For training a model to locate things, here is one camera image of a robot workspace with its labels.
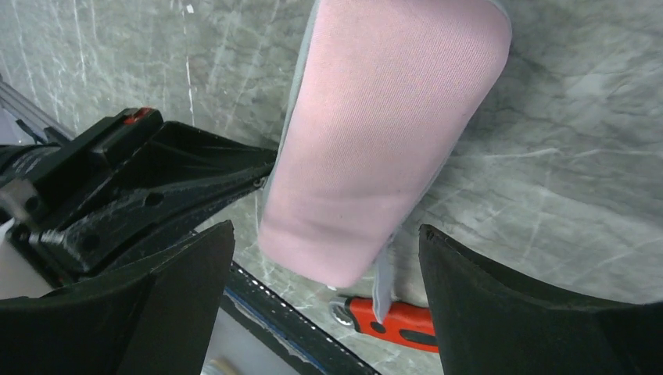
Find red handled adjustable wrench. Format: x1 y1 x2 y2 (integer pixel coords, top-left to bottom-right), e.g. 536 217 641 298
329 295 439 353

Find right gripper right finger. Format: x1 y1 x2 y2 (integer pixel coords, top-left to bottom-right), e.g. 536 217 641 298
419 224 662 374

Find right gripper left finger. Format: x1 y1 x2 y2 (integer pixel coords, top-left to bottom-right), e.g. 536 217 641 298
1 221 235 374

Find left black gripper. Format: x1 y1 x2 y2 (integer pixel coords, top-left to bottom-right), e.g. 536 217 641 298
1 108 276 290

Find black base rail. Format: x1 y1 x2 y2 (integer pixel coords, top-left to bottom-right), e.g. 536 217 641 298
220 261 379 375

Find aluminium frame rail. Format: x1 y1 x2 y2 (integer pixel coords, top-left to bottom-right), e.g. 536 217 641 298
1 77 76 144

